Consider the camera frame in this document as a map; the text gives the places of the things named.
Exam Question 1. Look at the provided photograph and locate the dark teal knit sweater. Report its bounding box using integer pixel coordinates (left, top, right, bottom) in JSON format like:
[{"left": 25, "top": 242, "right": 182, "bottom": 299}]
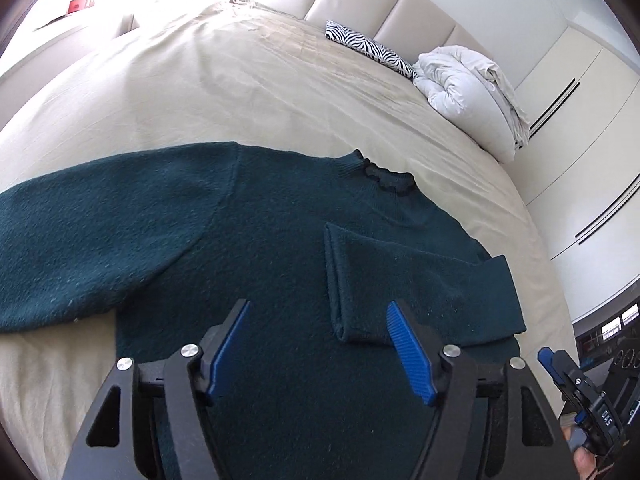
[{"left": 1, "top": 143, "right": 525, "bottom": 479}]

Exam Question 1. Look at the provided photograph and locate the person's right hand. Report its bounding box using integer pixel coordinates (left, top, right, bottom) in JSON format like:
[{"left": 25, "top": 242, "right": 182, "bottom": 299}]
[{"left": 562, "top": 426, "right": 606, "bottom": 480}]

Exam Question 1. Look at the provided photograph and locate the white wardrobe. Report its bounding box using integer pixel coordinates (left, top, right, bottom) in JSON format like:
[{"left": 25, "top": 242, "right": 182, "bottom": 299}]
[{"left": 506, "top": 27, "right": 639, "bottom": 322}]

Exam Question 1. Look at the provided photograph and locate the white folded duvet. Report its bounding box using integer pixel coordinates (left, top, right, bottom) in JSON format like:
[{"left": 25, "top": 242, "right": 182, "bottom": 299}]
[{"left": 413, "top": 46, "right": 530, "bottom": 164}]

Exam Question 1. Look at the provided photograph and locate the beige bed sheet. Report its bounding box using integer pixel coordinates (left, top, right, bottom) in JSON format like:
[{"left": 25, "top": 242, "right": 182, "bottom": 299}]
[{"left": 1, "top": 4, "right": 574, "bottom": 479}]

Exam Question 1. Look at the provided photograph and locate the zebra print pillow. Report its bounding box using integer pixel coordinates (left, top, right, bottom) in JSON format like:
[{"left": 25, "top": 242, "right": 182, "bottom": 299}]
[{"left": 324, "top": 20, "right": 416, "bottom": 80}]

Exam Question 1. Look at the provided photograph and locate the beige padded headboard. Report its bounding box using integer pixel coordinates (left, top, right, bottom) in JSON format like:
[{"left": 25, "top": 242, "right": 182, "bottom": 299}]
[{"left": 304, "top": 0, "right": 497, "bottom": 61}]

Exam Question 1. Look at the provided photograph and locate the red box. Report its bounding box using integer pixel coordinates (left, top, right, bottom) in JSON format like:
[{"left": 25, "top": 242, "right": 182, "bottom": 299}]
[{"left": 67, "top": 0, "right": 96, "bottom": 14}]

